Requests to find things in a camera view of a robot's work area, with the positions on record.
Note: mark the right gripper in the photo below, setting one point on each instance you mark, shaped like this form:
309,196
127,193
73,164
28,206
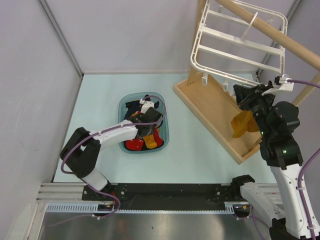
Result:
245,95

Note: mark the mustard yellow sock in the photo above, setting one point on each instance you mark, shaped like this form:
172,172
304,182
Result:
252,126
150,141
240,123

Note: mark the white plastic clip hanger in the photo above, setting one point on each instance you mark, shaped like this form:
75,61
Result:
203,30

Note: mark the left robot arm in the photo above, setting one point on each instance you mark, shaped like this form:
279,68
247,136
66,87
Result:
80,154

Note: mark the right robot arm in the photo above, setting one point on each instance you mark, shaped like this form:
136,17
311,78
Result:
276,123

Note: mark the wooden hanger stand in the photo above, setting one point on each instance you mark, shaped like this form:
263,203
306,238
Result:
214,106

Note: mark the blue plastic sock basin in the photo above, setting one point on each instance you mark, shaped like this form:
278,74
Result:
163,128

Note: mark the red sock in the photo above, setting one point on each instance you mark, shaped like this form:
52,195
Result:
138,144

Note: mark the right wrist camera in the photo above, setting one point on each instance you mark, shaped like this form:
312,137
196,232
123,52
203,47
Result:
282,84

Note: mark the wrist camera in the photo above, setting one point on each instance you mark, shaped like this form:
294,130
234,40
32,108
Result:
282,84
145,105

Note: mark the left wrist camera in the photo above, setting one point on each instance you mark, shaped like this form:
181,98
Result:
145,105

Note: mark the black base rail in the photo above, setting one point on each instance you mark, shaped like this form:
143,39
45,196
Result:
173,196

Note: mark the aluminium frame post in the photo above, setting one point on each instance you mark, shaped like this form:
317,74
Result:
60,36

